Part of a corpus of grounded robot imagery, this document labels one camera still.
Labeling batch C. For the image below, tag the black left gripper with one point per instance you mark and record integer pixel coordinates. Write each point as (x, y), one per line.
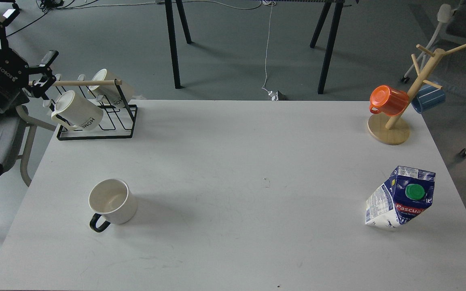
(14, 70)

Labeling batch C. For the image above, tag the white mug black handle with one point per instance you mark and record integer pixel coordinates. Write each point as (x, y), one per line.
(113, 203)

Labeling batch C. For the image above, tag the blue white milk carton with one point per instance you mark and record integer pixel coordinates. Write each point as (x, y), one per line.
(403, 196)

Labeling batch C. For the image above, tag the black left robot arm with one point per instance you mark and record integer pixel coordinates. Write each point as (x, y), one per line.
(16, 75)

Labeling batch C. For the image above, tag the orange plastic cup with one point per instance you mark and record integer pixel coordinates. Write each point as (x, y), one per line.
(387, 100)

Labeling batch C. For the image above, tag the blue cup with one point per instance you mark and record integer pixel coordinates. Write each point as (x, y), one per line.
(427, 98)

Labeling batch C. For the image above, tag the white HOME mug front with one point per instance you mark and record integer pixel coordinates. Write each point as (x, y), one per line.
(76, 113)

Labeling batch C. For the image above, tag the grey chair left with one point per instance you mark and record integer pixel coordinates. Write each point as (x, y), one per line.
(17, 133)

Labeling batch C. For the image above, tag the white mug rear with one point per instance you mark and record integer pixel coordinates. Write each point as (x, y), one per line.
(111, 93)

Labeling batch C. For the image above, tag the power strip on floor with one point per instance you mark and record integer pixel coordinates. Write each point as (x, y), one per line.
(276, 95)

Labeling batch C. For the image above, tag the black table leg right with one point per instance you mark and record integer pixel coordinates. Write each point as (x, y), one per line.
(339, 4)

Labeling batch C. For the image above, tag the wooden mug tree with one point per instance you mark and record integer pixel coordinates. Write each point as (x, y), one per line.
(394, 130)

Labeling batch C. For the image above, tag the white office chair right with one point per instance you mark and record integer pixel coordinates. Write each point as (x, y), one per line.
(448, 33)

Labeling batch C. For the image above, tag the black wire mug rack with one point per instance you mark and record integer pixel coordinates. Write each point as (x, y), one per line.
(117, 123)

